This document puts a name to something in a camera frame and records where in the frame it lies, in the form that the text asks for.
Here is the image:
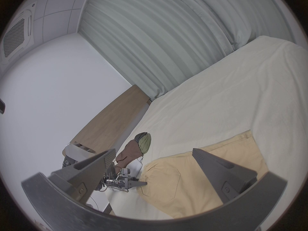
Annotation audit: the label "tan shorts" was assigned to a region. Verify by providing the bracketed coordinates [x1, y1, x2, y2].
[139, 130, 269, 219]

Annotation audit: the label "white garment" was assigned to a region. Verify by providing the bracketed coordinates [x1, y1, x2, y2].
[128, 156, 144, 177]

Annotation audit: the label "green garment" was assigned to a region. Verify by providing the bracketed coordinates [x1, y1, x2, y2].
[138, 133, 152, 156]

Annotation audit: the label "pale green curtain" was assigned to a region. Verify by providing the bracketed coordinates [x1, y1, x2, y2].
[77, 0, 299, 99]

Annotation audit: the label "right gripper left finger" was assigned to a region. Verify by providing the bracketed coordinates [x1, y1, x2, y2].
[49, 149, 116, 204]

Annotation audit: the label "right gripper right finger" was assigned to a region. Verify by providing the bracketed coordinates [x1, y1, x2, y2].
[193, 148, 258, 204]

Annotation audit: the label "bed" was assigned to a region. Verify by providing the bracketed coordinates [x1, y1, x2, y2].
[62, 36, 308, 219]

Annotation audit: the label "brown garment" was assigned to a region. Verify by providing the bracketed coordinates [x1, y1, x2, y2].
[115, 139, 142, 169]

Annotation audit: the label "white ceiling air conditioner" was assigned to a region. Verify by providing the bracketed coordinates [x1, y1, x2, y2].
[2, 3, 37, 62]

